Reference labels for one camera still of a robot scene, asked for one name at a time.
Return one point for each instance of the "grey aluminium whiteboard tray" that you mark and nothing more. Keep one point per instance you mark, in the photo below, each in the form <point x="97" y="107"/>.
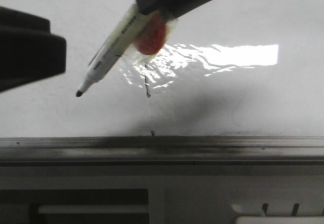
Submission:
<point x="24" y="151"/>

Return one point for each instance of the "white whiteboard marker pen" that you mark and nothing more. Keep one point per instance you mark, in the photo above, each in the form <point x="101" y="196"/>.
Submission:
<point x="138" y="36"/>

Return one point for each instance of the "white metal whiteboard stand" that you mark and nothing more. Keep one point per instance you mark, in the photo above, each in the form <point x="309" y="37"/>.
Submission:
<point x="160" y="193"/>

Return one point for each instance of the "large white whiteboard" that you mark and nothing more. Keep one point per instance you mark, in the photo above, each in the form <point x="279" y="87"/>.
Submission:
<point x="230" y="67"/>

